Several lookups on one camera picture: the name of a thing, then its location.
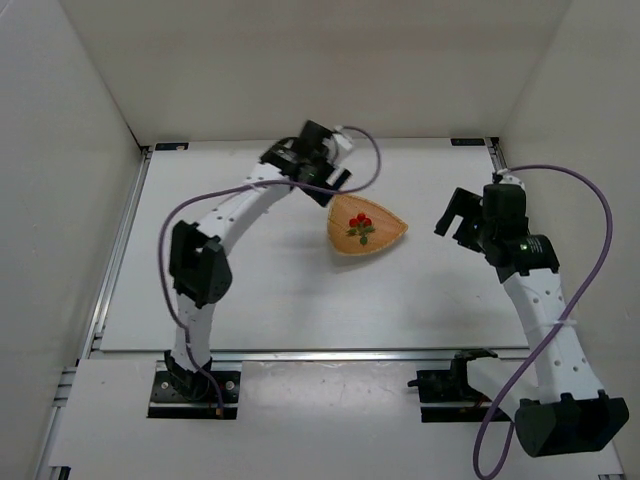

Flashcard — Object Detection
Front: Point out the fake cherry sprig with leaves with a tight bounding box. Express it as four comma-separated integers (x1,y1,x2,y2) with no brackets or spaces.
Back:
346,214,375,246

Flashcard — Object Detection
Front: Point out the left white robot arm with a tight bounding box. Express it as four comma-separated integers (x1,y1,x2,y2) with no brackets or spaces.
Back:
161,121,354,405

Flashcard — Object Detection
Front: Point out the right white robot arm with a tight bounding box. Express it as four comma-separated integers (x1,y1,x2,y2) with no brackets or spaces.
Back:
435,183,629,457

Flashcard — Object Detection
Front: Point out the woven triangular fruit basket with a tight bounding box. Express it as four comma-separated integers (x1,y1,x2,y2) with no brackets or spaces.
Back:
327,195,408,257

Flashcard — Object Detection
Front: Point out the right aluminium frame rail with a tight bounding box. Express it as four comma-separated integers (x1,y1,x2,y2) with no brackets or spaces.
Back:
485,137,508,172

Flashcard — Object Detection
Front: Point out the aluminium frame rail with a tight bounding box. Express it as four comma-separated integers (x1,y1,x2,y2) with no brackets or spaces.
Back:
32,146,153,479
485,137,508,172
87,347,529,362

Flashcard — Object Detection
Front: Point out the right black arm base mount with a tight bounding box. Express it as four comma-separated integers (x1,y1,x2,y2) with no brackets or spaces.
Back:
407,349,500,424

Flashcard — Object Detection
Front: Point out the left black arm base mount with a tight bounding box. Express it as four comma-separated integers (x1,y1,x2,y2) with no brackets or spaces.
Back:
147,350,241,420

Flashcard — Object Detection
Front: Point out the left aluminium frame rail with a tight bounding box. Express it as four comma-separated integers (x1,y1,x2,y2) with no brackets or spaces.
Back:
32,146,153,479

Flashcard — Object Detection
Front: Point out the front aluminium frame rail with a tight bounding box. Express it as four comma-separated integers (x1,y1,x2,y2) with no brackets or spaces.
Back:
87,347,529,362

